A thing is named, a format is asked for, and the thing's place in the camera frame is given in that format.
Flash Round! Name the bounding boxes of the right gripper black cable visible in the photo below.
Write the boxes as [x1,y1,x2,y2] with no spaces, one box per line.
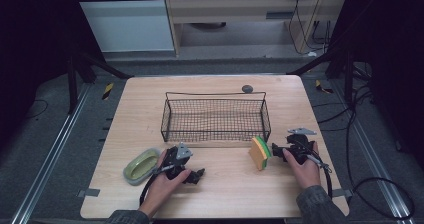
[305,153,334,199]

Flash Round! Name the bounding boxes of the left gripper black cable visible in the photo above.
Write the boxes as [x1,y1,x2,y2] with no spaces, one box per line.
[138,164,175,207]

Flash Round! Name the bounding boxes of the person's right hand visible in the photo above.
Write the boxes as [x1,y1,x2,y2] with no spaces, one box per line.
[282,141,322,190]

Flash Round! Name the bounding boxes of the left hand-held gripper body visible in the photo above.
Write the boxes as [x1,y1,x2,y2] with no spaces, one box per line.
[163,143,194,182]

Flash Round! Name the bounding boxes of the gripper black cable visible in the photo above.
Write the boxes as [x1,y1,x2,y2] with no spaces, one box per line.
[305,153,334,199]
[138,164,175,207]

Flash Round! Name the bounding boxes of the looped black floor cable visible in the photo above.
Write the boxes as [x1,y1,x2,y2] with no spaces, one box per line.
[313,83,417,221]

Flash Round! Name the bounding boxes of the black metal stand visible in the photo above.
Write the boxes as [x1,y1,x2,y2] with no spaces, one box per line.
[65,48,135,116]
[286,47,356,107]

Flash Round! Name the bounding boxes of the thin black floor cable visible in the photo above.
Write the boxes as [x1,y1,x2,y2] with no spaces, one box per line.
[23,98,50,121]

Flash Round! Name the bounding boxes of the yellow and black tape strip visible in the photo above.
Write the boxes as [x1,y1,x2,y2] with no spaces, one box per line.
[101,82,115,101]
[314,79,335,95]

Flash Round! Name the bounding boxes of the green soap dish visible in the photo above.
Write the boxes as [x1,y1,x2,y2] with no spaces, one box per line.
[122,147,162,186]

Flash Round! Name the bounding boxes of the aluminium floor rail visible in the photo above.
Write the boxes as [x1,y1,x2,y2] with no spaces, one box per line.
[333,80,417,224]
[10,83,92,224]

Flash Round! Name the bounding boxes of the hanging black cables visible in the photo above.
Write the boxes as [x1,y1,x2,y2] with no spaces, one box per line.
[287,0,335,56]

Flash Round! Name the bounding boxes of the white cabinet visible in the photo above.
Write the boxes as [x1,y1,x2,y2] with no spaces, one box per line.
[70,0,176,54]

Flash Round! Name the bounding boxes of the grey metal table bracket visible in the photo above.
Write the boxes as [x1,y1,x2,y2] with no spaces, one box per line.
[76,187,101,199]
[331,188,354,199]

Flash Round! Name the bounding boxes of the black wire mesh basket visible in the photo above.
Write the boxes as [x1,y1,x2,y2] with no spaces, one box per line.
[160,91,272,144]

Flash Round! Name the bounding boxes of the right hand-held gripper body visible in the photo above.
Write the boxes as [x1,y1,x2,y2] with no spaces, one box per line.
[282,127,318,165]

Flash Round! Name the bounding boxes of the yellow and green sponge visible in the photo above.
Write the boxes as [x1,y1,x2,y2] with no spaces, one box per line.
[248,135,273,172]

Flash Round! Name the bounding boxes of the person's left hand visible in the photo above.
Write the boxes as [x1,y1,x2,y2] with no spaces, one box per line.
[139,150,193,216]

